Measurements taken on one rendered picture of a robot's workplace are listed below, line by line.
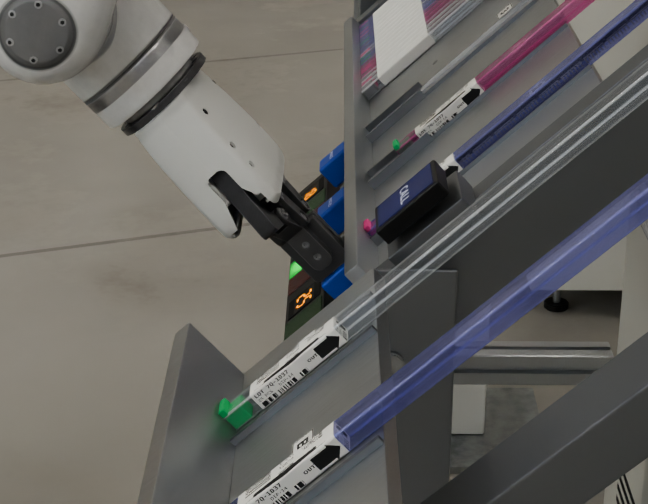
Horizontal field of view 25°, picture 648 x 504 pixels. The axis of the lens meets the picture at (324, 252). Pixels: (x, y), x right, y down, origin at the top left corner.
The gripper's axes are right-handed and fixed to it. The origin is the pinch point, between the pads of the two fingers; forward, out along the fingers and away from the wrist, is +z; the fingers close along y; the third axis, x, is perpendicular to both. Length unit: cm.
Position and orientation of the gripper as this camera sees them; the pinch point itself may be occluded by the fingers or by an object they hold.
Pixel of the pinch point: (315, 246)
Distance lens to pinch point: 102.7
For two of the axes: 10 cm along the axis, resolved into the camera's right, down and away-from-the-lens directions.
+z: 6.8, 6.8, 2.8
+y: -0.1, 3.9, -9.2
